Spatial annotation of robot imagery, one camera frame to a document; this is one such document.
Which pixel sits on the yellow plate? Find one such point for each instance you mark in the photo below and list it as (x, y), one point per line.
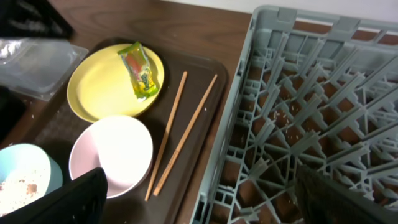
(100, 86)

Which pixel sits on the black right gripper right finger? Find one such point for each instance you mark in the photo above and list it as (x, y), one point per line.
(321, 200)

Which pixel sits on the light blue bowl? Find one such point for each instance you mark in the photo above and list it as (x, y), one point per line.
(27, 174)

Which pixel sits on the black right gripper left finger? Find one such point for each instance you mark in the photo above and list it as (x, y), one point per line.
(80, 201)

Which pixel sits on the pink bowl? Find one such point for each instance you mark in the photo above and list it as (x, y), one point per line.
(121, 145)

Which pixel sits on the clear plastic bin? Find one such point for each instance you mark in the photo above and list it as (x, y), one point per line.
(40, 67)

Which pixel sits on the grey dishwasher rack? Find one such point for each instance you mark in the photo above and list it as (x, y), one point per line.
(311, 89)

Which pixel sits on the right wooden chopstick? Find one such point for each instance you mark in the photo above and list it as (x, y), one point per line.
(183, 139)

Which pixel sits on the white tissue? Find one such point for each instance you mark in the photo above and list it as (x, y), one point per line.
(9, 47)

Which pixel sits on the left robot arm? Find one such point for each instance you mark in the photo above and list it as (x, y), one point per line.
(33, 19)

